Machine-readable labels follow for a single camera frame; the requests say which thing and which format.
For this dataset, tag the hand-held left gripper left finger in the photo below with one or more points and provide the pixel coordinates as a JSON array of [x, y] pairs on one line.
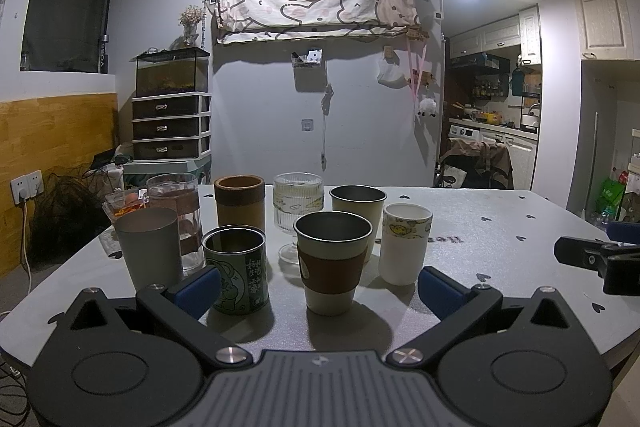
[[199, 289]]

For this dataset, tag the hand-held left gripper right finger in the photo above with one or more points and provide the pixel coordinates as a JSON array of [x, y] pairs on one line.
[[441, 293]]

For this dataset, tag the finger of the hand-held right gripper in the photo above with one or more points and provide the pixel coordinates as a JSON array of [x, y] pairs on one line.
[[580, 252], [625, 229]]

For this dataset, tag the green printed tin cup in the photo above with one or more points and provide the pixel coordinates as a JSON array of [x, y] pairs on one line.
[[236, 272]]

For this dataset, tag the white cup with printed band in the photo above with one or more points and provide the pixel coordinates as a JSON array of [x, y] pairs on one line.
[[404, 252]]

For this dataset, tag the grey plastic cup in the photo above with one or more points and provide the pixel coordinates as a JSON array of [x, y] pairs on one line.
[[149, 252]]

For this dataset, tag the brown bamboo cup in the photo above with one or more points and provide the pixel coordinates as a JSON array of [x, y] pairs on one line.
[[240, 204]]

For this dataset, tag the cream cup with brown sleeve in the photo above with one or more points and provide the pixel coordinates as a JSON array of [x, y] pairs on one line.
[[327, 264]]

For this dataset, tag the cream cup with dark inside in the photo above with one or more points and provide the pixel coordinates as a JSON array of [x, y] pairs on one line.
[[357, 202]]

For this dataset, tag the green plastic bag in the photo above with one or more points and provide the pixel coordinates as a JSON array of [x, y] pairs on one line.
[[611, 194]]

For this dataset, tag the mop pole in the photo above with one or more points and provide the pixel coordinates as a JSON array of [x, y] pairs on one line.
[[592, 157]]

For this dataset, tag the clear glass with brown sleeve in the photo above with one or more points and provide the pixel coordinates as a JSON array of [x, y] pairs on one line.
[[172, 192]]

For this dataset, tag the clear container with orange contents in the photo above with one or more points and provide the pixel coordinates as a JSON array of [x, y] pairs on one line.
[[122, 206]]

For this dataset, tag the teal storage box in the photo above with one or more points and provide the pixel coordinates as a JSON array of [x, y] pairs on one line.
[[195, 169]]

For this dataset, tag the chair with brown cloth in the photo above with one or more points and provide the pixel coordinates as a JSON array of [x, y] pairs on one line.
[[482, 162]]

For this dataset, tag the ribbed glass goblet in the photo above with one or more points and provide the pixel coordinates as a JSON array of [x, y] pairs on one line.
[[299, 199]]

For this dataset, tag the black mesh net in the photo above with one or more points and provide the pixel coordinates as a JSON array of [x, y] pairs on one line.
[[65, 212]]

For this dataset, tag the white washing machine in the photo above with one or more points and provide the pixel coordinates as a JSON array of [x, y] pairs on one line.
[[465, 137]]

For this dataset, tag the white three-drawer unit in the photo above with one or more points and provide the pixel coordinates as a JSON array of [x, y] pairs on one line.
[[170, 124]]

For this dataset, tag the white plush sheep toy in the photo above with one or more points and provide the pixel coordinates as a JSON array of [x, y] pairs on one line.
[[428, 106]]

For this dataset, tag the glass fish tank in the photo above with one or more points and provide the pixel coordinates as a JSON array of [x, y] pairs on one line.
[[170, 74]]

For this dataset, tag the white plastic bag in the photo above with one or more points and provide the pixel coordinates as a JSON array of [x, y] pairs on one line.
[[392, 72]]

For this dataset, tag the pink hanging sticks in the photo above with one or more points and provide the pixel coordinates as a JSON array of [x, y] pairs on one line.
[[417, 67]]

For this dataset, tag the vase of dried flowers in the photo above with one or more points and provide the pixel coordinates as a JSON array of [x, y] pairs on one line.
[[192, 22]]

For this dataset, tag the cartoon printed cloth cover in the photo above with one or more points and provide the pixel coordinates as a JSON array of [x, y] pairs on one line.
[[315, 4]]

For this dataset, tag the white wall socket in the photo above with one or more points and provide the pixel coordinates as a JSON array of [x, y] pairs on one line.
[[307, 125]]

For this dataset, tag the white wall outlet pair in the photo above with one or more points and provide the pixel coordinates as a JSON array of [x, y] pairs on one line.
[[27, 186]]

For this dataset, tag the white kitchen wall cabinets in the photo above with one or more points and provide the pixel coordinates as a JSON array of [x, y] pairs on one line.
[[495, 32]]

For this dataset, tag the clear wall holder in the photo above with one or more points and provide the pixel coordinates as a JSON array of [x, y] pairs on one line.
[[306, 58]]

